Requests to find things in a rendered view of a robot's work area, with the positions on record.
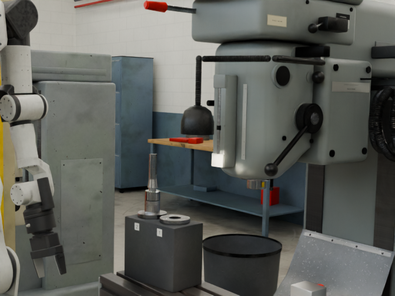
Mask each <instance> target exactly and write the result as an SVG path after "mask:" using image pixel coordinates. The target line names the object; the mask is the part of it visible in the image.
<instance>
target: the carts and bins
mask: <svg viewBox="0 0 395 296"><path fill-rule="evenodd" d="M202 248H203V267H204V281H205V282H208V283H210V284H213V285H215V286H217V287H220V288H223V289H224V290H227V291H230V292H232V293H234V294H237V295H239V296H273V295H274V294H275V292H276V290H277V282H278V276H279V264H280V253H281V251H282V244H281V243H280V242H279V241H277V240H275V239H272V238H269V237H264V236H257V235H251V234H221V235H216V236H211V237H208V238H205V239H204V240H203V245H202Z"/></svg>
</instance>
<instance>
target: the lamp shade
mask: <svg viewBox="0 0 395 296"><path fill-rule="evenodd" d="M214 123H215V122H214V120H213V116H212V112H211V111H210V110H209V109H208V108H206V107H204V106H202V105H194V106H190V107H189V108H187V109H186V110H185V111H184V113H183V116H182V119H181V123H180V133H181V134H187V135H213V134H214Z"/></svg>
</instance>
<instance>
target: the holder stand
mask: <svg viewBox="0 0 395 296"><path fill-rule="evenodd" d="M202 245H203V223H201V222H198V221H193V220H190V217H188V216H183V215H176V214H172V215H167V212H166V211H163V210H160V213H158V214H147V213H145V211H144V210H141V211H138V214H135V215H131V216H126V217H125V276H128V277H130V278H134V279H136V280H139V281H141V282H145V283H147V284H150V285H153V286H156V287H158V288H161V289H163V290H166V291H169V292H172V293H174V292H177V291H181V290H184V289H187V288H190V287H194V286H196V285H199V284H201V283H202Z"/></svg>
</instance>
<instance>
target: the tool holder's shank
mask: <svg viewBox="0 0 395 296"><path fill-rule="evenodd" d="M157 187H158V183H157V154H149V181H148V188H149V191H156V188H157Z"/></svg>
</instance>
